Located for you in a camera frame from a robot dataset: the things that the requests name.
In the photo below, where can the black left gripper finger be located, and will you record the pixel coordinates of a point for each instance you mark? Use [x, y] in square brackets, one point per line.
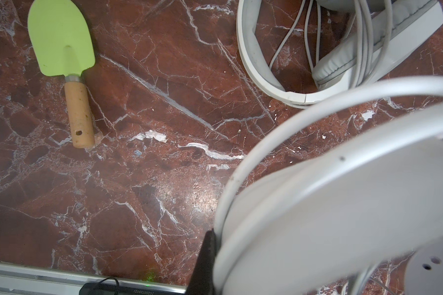
[201, 282]

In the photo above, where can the white headphones pair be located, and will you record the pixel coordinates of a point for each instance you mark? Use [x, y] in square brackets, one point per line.
[372, 198]
[378, 38]

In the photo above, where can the green trowel wooden handle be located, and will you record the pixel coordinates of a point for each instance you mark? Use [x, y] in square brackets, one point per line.
[63, 47]

